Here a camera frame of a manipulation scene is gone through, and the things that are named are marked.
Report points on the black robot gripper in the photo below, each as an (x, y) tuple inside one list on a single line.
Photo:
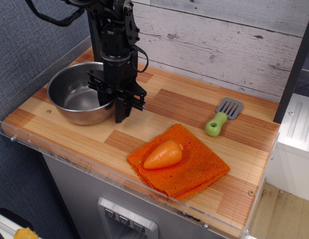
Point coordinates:
[(118, 81)]

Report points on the yellow crumpled object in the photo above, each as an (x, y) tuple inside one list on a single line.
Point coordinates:
[(25, 233)]

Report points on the white toy sink unit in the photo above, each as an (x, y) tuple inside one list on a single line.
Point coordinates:
[(288, 167)]

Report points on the grey toy fridge cabinet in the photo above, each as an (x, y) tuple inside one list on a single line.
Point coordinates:
[(101, 210)]

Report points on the clear acrylic table guard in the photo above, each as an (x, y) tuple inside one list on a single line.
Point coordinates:
[(181, 92)]

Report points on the orange knitted cloth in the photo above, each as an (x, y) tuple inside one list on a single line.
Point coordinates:
[(198, 168)]

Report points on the grey spatula with green handle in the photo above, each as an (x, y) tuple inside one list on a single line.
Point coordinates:
[(228, 109)]

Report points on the orange plastic toy carrot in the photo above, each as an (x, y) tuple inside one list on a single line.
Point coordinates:
[(165, 155)]

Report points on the stainless steel pot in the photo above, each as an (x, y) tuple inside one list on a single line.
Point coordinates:
[(68, 90)]

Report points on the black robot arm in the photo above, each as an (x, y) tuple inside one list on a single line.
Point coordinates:
[(112, 25)]

